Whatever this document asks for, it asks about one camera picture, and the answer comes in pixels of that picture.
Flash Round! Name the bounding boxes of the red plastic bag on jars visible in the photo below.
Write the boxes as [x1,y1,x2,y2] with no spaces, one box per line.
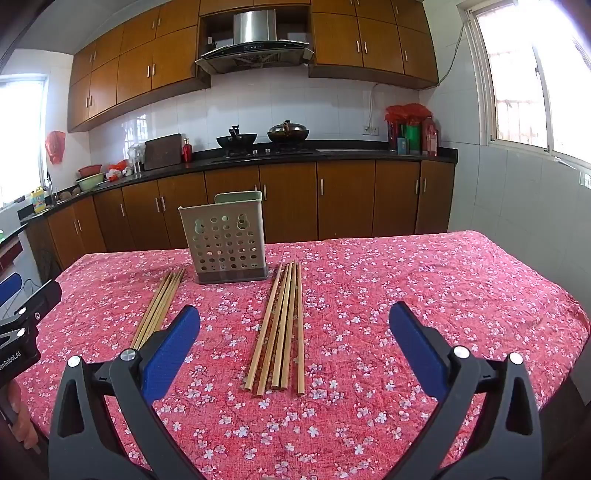
[385,104,432,153]

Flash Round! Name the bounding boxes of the small bright window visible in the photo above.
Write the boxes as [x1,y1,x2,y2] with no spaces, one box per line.
[0,74,49,208]

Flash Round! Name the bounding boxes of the wooden upper cabinets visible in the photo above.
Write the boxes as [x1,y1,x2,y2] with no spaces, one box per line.
[67,0,439,134]

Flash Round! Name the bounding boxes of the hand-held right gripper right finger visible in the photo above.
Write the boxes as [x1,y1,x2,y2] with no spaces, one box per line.
[388,301,543,480]

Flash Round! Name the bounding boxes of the black wok with lid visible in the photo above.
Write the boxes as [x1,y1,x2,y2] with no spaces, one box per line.
[266,120,310,145]

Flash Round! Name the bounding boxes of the black wok with handle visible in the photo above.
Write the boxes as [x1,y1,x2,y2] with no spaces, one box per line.
[216,124,258,155]

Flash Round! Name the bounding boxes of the perforated beige utensil holder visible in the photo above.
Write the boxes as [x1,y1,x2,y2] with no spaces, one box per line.
[178,190,270,284]

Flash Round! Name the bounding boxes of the pink floral tablecloth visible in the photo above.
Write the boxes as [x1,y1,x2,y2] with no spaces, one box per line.
[21,230,591,480]

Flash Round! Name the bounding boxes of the tall red bottle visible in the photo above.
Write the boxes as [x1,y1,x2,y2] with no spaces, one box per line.
[421,115,439,158]

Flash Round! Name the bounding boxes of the person's left hand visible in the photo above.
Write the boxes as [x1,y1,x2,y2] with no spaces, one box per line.
[0,382,42,451]

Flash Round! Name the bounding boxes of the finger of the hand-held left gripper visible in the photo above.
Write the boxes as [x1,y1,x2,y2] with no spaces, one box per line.
[13,279,63,324]
[0,272,24,308]

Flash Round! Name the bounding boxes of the bamboo chopstick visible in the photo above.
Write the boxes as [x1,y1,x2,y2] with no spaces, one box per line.
[136,270,177,348]
[244,261,284,393]
[143,269,182,343]
[256,264,290,397]
[151,267,187,335]
[271,262,293,389]
[295,262,306,396]
[280,261,298,389]
[130,272,172,350]

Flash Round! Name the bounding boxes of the steel range hood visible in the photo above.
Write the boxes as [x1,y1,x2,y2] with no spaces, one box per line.
[195,9,315,75]

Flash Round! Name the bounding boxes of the black gas stove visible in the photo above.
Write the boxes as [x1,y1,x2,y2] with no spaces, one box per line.
[210,147,317,162]

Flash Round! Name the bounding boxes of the large sliding window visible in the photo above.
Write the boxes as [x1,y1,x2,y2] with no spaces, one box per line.
[462,0,591,185]

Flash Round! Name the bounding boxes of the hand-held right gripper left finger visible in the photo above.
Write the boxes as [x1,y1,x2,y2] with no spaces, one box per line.
[48,305,206,480]

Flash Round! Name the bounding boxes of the black kitchen countertop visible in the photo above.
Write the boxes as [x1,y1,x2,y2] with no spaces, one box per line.
[0,145,459,245]

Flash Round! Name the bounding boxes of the green basin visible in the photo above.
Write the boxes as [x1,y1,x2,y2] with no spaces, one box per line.
[75,174,108,192]

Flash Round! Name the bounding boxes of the dark wooden cutting board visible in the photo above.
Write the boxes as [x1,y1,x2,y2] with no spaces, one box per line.
[143,134,183,171]

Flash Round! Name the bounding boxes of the hanging red plastic bag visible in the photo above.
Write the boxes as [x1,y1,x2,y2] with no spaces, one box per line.
[45,130,66,166]

